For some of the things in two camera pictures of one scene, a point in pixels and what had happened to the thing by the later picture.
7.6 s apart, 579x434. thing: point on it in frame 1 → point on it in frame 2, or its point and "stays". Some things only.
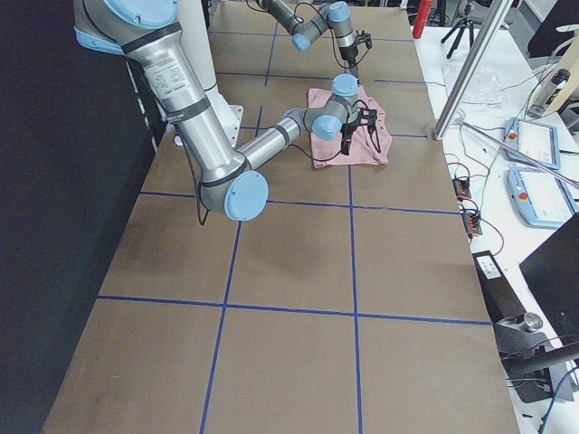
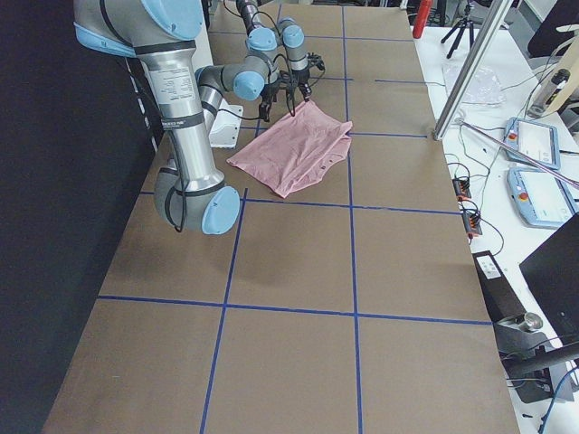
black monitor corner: [553, 273] stays
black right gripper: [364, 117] → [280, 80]
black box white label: [500, 298] stays
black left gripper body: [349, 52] → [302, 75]
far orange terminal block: [462, 188] stays
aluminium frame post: [468, 79] stays
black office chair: [546, 37] stays
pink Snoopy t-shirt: [361, 146] → [289, 157]
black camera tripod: [464, 24] stays
